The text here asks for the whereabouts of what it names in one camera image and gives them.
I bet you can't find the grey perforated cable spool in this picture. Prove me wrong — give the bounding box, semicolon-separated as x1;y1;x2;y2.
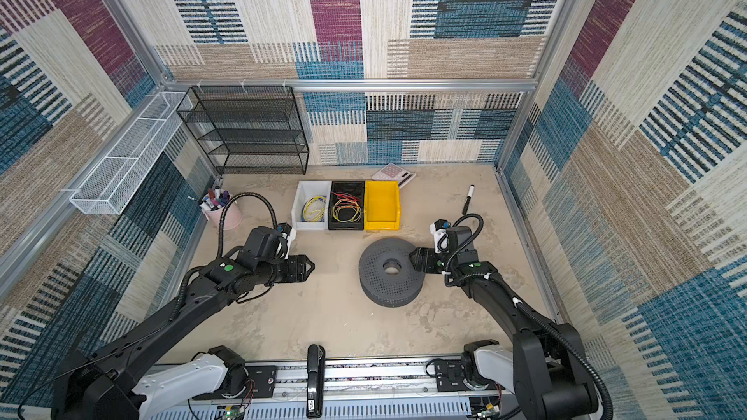
359;237;425;308

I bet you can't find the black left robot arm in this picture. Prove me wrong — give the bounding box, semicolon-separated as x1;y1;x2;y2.
16;192;315;419

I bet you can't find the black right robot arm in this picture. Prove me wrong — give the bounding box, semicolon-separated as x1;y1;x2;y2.
410;214;614;419

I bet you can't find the yellow plastic bin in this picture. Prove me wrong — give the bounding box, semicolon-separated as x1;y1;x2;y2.
364;181;401;231

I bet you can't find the black plastic bin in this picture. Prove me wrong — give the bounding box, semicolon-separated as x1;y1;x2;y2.
328;180;365;231

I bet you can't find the white plastic bin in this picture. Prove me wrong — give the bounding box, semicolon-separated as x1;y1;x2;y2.
291;181;332;231

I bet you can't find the black white marker pen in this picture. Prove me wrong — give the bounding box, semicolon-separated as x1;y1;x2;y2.
461;184;476;215

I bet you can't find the pink pen cup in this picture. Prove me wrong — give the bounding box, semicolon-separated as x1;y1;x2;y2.
200;187;243;231

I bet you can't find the black mesh shelf rack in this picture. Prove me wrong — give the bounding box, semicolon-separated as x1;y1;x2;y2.
176;86;309;175

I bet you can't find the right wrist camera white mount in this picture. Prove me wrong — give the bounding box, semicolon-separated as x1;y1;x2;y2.
430;219;463;255

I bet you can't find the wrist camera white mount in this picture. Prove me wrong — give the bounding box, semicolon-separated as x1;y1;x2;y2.
430;219;463;255
275;223;297;260

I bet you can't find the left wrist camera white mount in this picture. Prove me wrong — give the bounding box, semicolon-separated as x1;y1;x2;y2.
275;223;297;260

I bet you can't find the yellow cable in white bin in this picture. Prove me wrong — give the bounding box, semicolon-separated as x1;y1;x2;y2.
300;194;327;224

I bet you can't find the blue cable in white bin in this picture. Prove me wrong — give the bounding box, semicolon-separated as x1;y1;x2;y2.
300;196;326;224

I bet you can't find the yellow cable in black bin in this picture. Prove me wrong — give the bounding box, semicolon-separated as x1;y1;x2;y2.
331;199;363;224

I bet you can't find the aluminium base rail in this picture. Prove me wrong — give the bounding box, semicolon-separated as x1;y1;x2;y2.
158;354;523;419

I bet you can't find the white wire mesh basket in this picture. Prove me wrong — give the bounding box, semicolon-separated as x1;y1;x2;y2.
70;91;185;215

